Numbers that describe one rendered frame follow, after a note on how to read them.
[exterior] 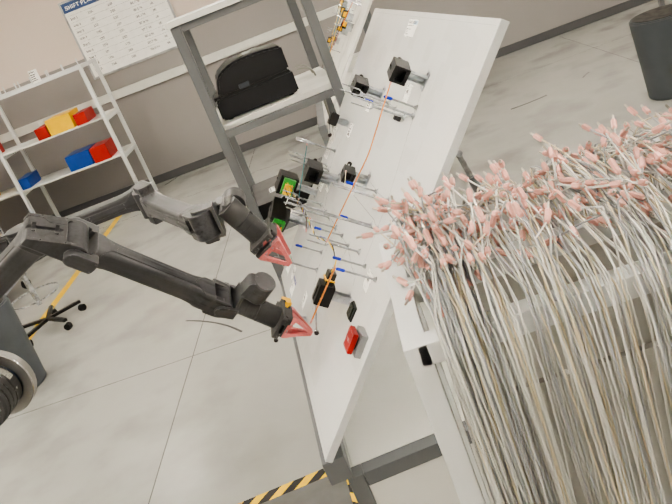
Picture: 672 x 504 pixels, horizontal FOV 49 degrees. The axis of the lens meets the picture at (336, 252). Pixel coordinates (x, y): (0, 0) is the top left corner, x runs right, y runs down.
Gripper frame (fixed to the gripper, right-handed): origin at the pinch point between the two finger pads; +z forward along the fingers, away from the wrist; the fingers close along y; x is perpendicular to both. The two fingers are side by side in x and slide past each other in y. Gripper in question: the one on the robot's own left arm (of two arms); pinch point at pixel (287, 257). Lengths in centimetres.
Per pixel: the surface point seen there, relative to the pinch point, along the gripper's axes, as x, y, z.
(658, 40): -196, 364, 209
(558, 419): -34, -89, 8
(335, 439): 16.9, -28.0, 29.2
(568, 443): -33, -91, 10
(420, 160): -39.1, -7.0, 3.0
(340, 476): 23, -29, 37
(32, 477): 232, 155, 43
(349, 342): -0.8, -21.4, 16.9
